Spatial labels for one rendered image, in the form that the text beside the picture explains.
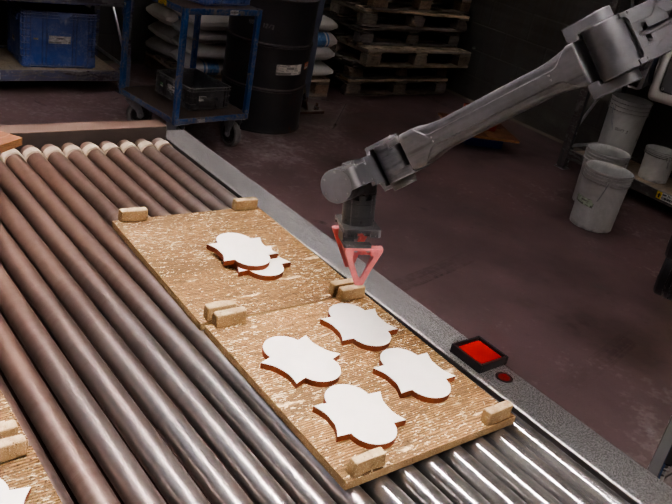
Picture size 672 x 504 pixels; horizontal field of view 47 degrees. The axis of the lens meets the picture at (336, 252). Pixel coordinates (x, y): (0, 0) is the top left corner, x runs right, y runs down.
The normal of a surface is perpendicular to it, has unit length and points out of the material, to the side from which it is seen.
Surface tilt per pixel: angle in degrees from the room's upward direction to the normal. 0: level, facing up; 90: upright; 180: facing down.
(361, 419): 0
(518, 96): 90
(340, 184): 85
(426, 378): 0
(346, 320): 0
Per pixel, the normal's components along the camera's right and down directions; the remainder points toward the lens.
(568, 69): -0.54, 0.29
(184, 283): 0.18, -0.88
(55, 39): 0.54, 0.47
